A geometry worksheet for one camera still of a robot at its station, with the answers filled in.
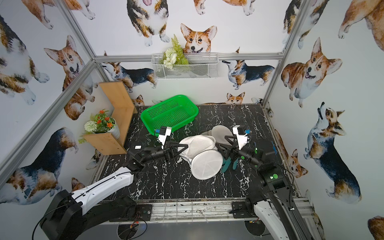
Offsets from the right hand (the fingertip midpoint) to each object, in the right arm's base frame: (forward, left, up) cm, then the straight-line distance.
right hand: (224, 137), depth 66 cm
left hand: (-2, +17, -2) cm, 17 cm away
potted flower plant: (+15, +66, -8) cm, 68 cm away
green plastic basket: (+43, +34, -30) cm, 62 cm away
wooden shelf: (+7, +65, -17) cm, 67 cm away
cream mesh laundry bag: (+22, -1, -30) cm, 37 cm away
